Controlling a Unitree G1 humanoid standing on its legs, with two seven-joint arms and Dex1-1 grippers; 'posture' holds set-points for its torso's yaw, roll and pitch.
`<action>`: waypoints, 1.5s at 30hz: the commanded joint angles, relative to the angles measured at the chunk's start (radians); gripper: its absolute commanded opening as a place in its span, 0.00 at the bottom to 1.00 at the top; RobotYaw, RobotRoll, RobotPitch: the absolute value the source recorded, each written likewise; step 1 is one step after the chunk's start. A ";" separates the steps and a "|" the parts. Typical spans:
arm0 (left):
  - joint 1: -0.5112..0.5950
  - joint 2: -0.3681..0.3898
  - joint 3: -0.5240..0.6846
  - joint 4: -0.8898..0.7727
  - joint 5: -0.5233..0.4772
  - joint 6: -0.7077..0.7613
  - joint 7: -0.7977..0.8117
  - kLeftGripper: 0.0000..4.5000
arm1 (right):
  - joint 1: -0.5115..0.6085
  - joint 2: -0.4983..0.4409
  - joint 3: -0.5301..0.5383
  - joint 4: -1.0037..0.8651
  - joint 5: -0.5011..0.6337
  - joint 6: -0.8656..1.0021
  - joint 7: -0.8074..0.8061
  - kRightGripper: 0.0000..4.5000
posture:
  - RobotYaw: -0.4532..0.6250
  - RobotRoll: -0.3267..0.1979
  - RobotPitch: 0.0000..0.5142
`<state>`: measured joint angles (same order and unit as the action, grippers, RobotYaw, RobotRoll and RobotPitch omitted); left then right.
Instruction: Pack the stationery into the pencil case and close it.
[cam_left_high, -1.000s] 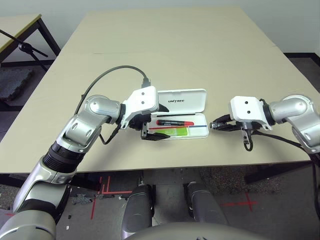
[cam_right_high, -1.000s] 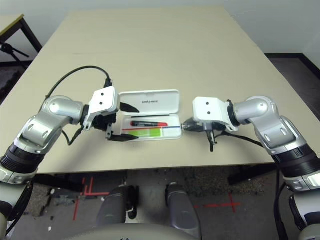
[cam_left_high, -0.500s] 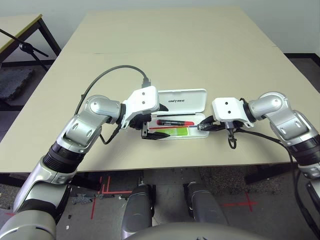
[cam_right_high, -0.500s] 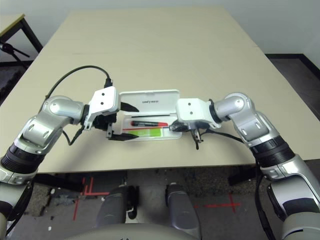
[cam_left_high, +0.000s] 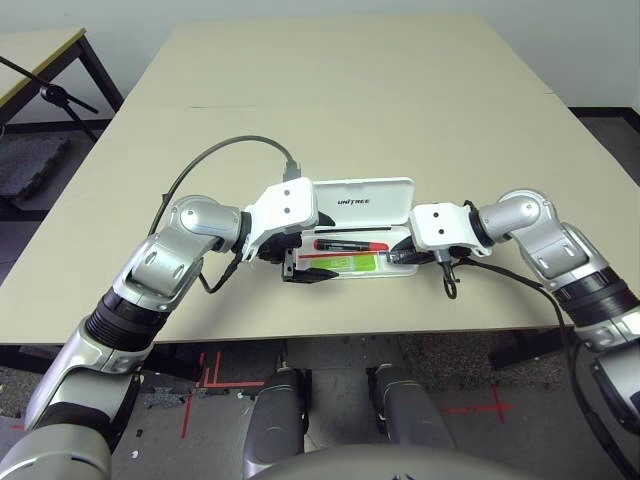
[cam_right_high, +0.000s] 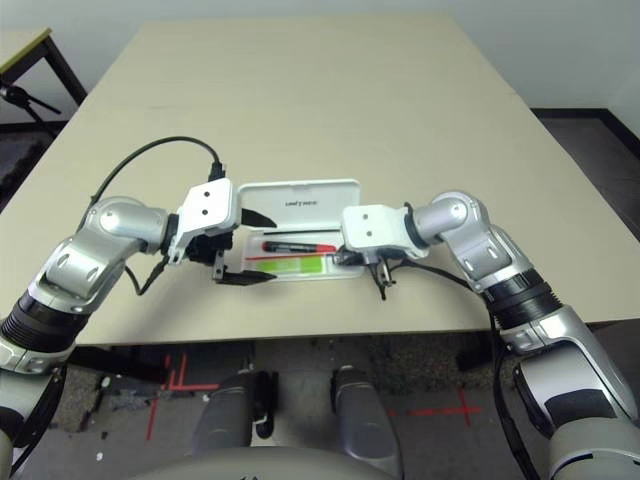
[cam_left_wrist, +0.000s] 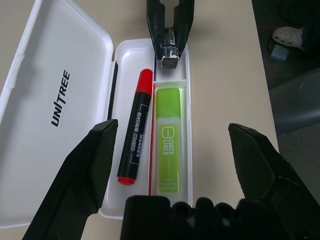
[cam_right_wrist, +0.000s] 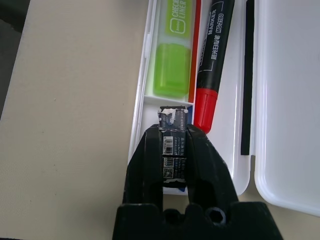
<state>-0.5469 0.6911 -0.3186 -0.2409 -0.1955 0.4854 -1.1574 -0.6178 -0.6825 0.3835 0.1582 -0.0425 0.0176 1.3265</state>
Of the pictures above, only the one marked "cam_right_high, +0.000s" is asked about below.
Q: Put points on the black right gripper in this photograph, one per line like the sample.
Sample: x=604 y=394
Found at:
x=367 y=256

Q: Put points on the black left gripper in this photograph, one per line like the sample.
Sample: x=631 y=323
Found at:
x=205 y=247

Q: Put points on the green highlighter pen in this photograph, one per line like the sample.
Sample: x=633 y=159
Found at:
x=290 y=266

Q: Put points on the black marker red cap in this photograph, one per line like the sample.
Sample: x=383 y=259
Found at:
x=295 y=246

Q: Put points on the white pencil case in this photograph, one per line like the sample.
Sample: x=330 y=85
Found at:
x=300 y=192

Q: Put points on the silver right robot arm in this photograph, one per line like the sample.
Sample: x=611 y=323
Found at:
x=480 y=240

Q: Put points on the black table leg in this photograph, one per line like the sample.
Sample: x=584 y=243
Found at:
x=472 y=350

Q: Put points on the grey robot right leg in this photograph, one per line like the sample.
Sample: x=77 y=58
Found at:
x=360 y=415

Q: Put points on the grey robot leg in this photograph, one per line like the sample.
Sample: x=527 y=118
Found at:
x=360 y=415
x=225 y=415

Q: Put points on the red floor tape lines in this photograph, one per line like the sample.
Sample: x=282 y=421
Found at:
x=175 y=386

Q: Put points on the grey robot left leg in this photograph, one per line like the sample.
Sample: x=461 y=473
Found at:
x=225 y=415

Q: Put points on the red floor tape cross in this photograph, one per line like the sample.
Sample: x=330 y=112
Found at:
x=462 y=410

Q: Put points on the beige robot torso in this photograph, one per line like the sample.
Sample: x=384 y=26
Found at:
x=260 y=467

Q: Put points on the black tripod stand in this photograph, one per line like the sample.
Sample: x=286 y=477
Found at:
x=22 y=97

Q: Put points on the side table with tripod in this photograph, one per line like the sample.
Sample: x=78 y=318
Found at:
x=20 y=47

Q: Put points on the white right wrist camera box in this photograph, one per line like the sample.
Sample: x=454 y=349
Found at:
x=375 y=225

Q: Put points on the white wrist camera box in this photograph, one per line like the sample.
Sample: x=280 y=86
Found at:
x=210 y=205
x=375 y=225

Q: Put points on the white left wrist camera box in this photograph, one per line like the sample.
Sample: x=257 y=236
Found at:
x=210 y=205

